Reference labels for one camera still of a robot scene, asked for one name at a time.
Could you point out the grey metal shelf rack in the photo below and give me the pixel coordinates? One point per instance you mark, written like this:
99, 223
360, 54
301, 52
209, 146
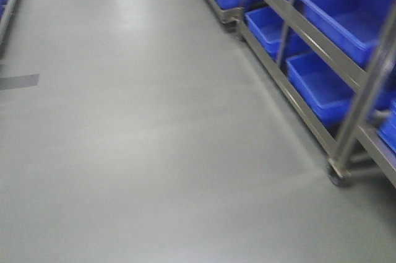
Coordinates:
334, 60

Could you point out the blue bin upper shelf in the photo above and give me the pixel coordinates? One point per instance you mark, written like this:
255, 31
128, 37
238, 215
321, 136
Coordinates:
352, 25

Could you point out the blue bin lower middle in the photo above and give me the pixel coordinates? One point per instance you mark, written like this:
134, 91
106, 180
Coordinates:
266, 25

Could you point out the blue bin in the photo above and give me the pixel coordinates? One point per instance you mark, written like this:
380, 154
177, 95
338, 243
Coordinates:
266, 25
328, 96

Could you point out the blue bin lower front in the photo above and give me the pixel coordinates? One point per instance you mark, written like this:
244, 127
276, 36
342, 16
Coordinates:
328, 96

